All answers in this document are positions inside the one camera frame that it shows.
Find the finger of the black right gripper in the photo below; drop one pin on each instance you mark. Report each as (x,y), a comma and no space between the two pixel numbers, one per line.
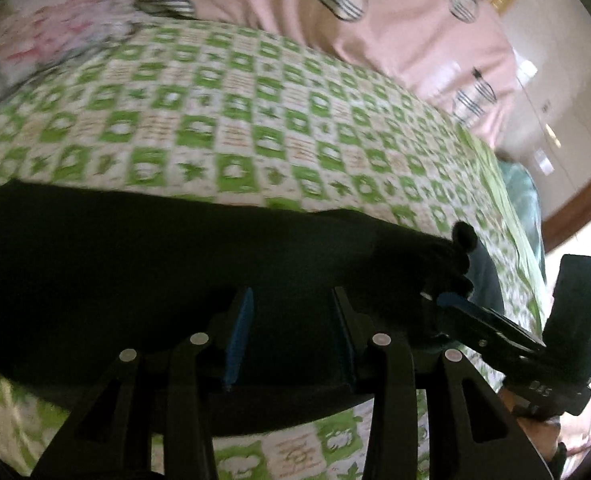
(482,329)

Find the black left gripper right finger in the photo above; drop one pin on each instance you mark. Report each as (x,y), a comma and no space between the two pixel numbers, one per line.
(472,434)

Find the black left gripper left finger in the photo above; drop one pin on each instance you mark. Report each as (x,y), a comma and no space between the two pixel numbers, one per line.
(169,388)

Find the black pants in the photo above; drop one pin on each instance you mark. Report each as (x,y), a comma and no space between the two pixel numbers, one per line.
(87,274)

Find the person's right hand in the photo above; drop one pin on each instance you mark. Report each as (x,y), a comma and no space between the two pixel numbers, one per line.
(545,436)

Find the teal blanket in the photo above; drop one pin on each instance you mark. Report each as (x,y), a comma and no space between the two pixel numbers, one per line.
(524,198)

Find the green checkered bed sheet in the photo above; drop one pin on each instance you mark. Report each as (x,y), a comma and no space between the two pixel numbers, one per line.
(225,114)

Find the pink plaid-heart quilt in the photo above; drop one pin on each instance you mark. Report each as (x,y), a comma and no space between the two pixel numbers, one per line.
(453,54)

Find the floral pillow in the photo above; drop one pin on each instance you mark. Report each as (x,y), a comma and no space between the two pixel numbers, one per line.
(37,34)

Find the brown wooden door frame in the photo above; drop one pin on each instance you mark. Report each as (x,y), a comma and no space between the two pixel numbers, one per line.
(568,220)

